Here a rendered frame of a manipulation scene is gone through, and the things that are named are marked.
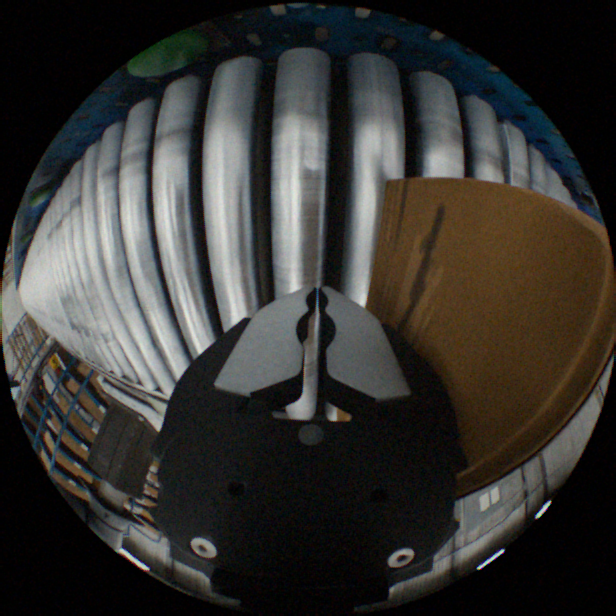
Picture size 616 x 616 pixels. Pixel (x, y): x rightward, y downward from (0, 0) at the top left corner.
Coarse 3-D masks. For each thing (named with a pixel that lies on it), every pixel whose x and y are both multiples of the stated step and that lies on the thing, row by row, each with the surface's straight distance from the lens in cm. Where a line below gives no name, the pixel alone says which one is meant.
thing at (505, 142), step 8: (504, 128) 30; (504, 136) 30; (504, 144) 30; (504, 152) 29; (504, 160) 29; (504, 168) 29; (512, 168) 29; (504, 176) 29; (512, 176) 28; (512, 184) 28
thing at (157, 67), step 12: (180, 36) 20; (192, 36) 20; (204, 36) 21; (156, 48) 21; (168, 48) 21; (180, 48) 21; (192, 48) 21; (204, 48) 22; (132, 60) 22; (144, 60) 22; (156, 60) 22; (168, 60) 22; (180, 60) 22; (192, 60) 23; (132, 72) 23; (144, 72) 23; (156, 72) 24
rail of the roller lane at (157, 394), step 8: (64, 344) 110; (72, 352) 102; (80, 360) 93; (96, 368) 76; (112, 376) 65; (128, 384) 60; (136, 384) 54; (144, 392) 55; (152, 392) 51; (160, 392) 49; (320, 392) 40; (160, 400) 52; (168, 400) 50; (320, 400) 39; (280, 408) 39; (320, 408) 38; (280, 416) 38; (288, 416) 38; (320, 416) 38
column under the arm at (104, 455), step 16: (112, 400) 88; (112, 416) 87; (128, 416) 82; (144, 416) 74; (112, 432) 84; (128, 432) 79; (144, 432) 83; (96, 448) 87; (112, 448) 82; (128, 448) 78; (144, 448) 85; (96, 464) 86; (112, 464) 81; (128, 464) 80; (144, 464) 87; (112, 480) 80; (128, 480) 83; (144, 480) 90
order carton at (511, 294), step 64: (448, 192) 9; (512, 192) 7; (384, 256) 15; (448, 256) 8; (512, 256) 6; (576, 256) 5; (384, 320) 14; (448, 320) 8; (512, 320) 6; (576, 320) 5; (448, 384) 8; (512, 384) 6; (576, 384) 5; (512, 448) 6
